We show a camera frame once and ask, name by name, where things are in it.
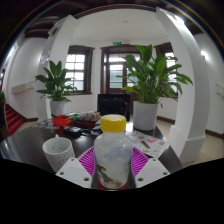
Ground red box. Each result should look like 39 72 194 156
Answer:
51 113 75 128

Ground wall lamp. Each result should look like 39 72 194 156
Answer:
199 49 210 61

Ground printed paper sheet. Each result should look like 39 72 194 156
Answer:
128 129 170 159

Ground black pouch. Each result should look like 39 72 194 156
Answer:
63 125 83 139

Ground small potted green plant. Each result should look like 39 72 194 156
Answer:
34 60 78 117

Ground white speckled mug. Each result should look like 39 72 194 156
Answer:
42 136 76 174

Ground open snack box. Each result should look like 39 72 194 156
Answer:
73 110 102 130

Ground dark-framed single window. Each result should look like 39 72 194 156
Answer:
64 45 95 96

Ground clear yellow-capped drink bottle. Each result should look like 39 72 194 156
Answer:
93 114 134 191

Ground dark-framed narrow window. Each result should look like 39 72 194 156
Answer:
153 42 180 100

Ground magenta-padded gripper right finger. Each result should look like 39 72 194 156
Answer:
132 147 171 189

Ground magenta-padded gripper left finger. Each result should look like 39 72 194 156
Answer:
55 147 96 190

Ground large potted green plant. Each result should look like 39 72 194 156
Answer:
116 44 194 132

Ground black chair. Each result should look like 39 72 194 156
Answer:
97 93 132 122

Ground colourful cards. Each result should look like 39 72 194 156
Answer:
33 119 54 131

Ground dark-framed glass door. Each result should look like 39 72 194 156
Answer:
99 44 148 95

